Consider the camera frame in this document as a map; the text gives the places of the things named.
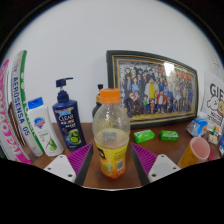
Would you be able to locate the blue tissue pack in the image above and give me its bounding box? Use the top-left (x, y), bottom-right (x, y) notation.
top-left (186, 117), bottom-right (208, 138)

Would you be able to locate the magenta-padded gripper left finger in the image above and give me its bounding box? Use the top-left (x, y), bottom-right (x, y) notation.
top-left (43, 142), bottom-right (94, 186)

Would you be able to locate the flat round red coaster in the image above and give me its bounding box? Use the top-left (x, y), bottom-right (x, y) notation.
top-left (208, 147), bottom-right (218, 161)

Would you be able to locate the dark amber pump bottle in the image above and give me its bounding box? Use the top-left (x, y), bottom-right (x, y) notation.
top-left (91, 83), bottom-right (105, 118)

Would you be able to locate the green soap bar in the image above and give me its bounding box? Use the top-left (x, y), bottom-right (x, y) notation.
top-left (159, 129), bottom-right (180, 142)
top-left (133, 129), bottom-right (157, 144)

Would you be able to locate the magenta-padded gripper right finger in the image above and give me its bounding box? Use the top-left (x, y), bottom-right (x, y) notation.
top-left (130, 142), bottom-right (182, 186)

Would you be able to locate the white blue-capped shampoo bottle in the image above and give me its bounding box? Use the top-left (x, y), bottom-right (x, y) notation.
top-left (26, 96), bottom-right (65, 158)

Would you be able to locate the wooden chair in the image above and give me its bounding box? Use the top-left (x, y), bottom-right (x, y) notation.
top-left (7, 101), bottom-right (27, 148)

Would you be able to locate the orange-capped juice bottle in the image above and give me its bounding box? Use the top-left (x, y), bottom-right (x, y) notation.
top-left (91, 88), bottom-right (131, 180)

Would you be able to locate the dark blue pump bottle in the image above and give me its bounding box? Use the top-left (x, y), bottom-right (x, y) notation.
top-left (51, 77), bottom-right (87, 152)

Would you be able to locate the pink mug with yellow spots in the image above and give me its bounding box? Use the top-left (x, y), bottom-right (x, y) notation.
top-left (177, 134), bottom-right (212, 169)

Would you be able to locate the puzzle cube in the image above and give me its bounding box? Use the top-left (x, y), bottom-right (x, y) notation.
top-left (208, 125), bottom-right (221, 145)

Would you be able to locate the white paper gift bag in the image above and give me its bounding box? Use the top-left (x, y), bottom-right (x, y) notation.
top-left (200, 63), bottom-right (224, 134)

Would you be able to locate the framed group picture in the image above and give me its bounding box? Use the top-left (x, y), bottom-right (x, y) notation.
top-left (105, 49), bottom-right (200, 130)

